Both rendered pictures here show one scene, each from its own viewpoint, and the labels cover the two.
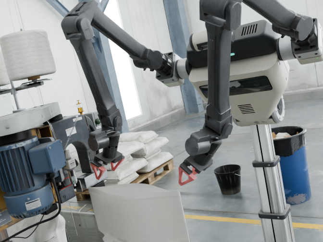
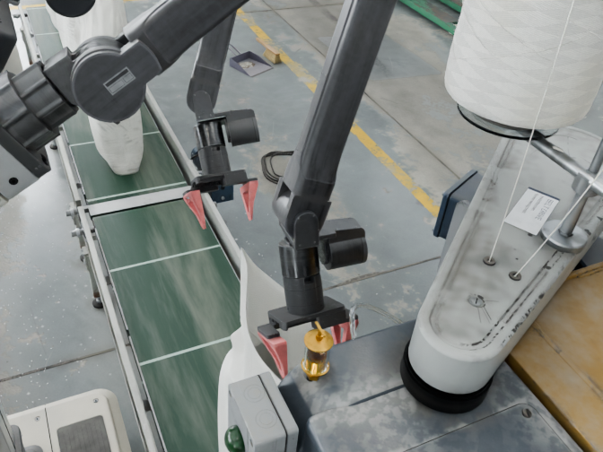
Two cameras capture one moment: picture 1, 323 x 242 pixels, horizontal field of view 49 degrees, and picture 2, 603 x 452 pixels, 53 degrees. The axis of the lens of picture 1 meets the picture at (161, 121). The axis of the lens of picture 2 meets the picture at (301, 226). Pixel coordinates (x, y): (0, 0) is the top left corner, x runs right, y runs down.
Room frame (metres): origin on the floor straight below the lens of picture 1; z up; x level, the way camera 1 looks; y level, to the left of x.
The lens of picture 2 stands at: (1.99, 0.50, 1.84)
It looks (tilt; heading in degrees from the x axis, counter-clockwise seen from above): 39 degrees down; 206
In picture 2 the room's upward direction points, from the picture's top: 6 degrees clockwise
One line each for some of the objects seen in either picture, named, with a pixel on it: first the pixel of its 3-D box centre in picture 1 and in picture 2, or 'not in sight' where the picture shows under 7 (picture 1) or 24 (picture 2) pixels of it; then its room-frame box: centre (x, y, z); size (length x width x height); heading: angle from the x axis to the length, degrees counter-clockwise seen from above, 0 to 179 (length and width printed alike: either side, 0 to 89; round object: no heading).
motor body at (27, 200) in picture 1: (23, 176); not in sight; (1.17, 0.49, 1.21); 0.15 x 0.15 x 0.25
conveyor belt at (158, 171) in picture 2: not in sight; (90, 84); (-0.06, -1.81, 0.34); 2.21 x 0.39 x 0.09; 55
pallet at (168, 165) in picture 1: (127, 178); not in sight; (4.79, 0.63, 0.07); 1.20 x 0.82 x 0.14; 147
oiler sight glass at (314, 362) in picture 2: (80, 107); (317, 352); (1.63, 0.35, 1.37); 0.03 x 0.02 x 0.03; 55
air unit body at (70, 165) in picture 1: (70, 167); not in sight; (1.45, 0.41, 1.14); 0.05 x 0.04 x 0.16; 145
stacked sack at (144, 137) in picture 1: (132, 138); not in sight; (5.07, 0.45, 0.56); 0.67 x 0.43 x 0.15; 55
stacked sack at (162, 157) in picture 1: (150, 162); not in sight; (4.93, 0.28, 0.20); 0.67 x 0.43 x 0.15; 145
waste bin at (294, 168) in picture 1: (284, 164); not in sight; (3.29, -1.06, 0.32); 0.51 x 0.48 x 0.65; 145
